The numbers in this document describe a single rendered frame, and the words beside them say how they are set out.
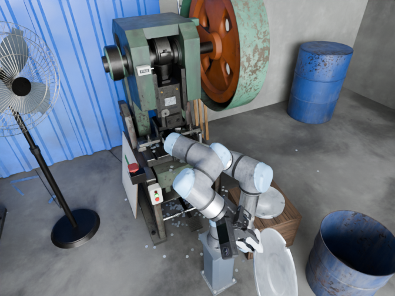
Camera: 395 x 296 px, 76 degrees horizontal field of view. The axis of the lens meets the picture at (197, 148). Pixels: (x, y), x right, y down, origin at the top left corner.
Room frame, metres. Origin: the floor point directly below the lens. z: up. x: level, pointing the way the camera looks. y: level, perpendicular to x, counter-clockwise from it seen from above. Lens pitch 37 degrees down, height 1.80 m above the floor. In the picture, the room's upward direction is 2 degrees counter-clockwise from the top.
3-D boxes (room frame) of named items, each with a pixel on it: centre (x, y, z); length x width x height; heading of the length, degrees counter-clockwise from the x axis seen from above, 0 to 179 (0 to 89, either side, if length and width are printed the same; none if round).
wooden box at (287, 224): (1.22, -0.46, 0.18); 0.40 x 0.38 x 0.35; 16
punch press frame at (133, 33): (1.68, 0.25, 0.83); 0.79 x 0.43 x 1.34; 23
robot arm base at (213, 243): (0.86, -0.11, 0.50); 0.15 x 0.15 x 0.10
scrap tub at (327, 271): (0.82, -0.90, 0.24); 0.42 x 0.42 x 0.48
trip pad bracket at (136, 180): (1.21, 0.39, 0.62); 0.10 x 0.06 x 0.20; 113
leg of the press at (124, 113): (1.57, 0.49, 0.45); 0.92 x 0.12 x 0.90; 23
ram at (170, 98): (1.50, 0.18, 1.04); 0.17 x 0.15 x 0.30; 23
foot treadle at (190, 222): (1.42, 0.14, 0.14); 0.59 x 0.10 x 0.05; 23
